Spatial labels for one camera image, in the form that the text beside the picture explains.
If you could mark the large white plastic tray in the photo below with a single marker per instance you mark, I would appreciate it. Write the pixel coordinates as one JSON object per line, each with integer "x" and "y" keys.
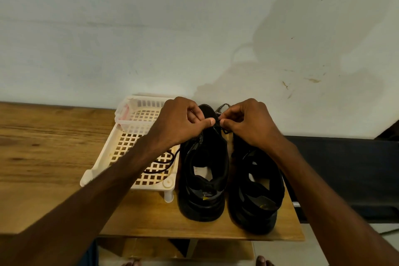
{"x": 124, "y": 150}

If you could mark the black white patterned shoelace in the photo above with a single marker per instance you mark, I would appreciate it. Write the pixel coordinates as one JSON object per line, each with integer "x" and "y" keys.
{"x": 223, "y": 127}
{"x": 219, "y": 108}

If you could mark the person's left hand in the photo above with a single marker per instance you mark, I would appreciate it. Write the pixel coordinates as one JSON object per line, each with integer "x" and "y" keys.
{"x": 178, "y": 122}

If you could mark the dark door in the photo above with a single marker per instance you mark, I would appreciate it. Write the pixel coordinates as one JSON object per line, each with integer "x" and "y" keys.
{"x": 389, "y": 132}

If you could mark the small white plastic basket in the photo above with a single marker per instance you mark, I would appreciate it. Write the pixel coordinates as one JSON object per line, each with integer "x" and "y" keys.
{"x": 128, "y": 122}

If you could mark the black shoe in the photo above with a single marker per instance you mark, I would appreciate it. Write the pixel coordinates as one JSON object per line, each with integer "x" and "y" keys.
{"x": 202, "y": 194}
{"x": 255, "y": 203}

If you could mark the low wooden table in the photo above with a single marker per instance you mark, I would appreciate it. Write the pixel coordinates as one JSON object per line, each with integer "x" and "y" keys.
{"x": 37, "y": 150}

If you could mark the person's blue shorts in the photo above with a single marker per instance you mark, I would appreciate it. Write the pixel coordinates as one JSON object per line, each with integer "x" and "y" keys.
{"x": 90, "y": 255}

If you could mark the person's right hand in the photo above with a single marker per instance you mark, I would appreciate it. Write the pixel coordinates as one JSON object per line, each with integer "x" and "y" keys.
{"x": 252, "y": 124}

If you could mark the black shoelaces bundle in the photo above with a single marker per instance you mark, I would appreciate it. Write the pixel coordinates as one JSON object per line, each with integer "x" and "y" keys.
{"x": 163, "y": 161}

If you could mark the black shoe rack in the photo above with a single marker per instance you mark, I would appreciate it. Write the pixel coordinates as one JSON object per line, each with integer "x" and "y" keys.
{"x": 349, "y": 169}

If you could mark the person's right forearm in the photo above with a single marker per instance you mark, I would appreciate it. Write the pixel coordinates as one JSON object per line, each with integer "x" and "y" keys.
{"x": 336, "y": 213}

